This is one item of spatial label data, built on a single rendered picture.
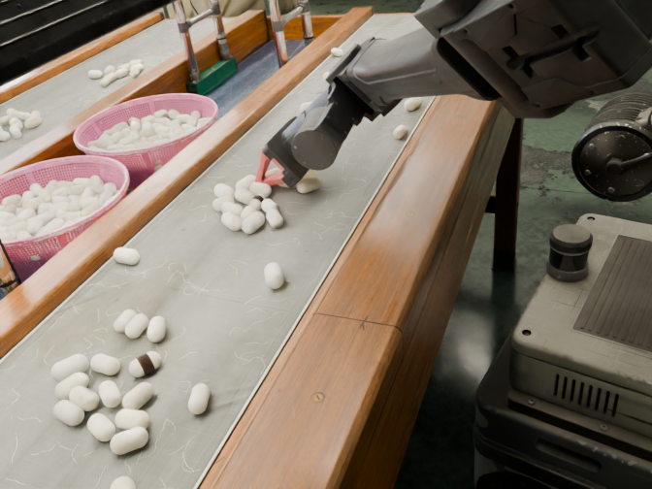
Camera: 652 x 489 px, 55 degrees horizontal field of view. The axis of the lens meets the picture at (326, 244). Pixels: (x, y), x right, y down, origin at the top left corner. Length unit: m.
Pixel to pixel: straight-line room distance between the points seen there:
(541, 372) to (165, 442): 0.65
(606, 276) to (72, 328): 0.87
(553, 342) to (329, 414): 0.56
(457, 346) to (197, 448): 1.20
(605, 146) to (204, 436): 0.68
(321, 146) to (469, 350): 1.05
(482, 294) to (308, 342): 1.30
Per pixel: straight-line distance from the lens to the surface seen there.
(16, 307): 0.81
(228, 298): 0.75
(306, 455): 0.54
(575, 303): 1.13
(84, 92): 1.58
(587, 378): 1.05
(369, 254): 0.73
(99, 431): 0.63
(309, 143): 0.76
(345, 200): 0.89
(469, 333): 1.76
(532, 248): 2.08
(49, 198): 1.11
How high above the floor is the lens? 1.19
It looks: 34 degrees down
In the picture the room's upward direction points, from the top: 8 degrees counter-clockwise
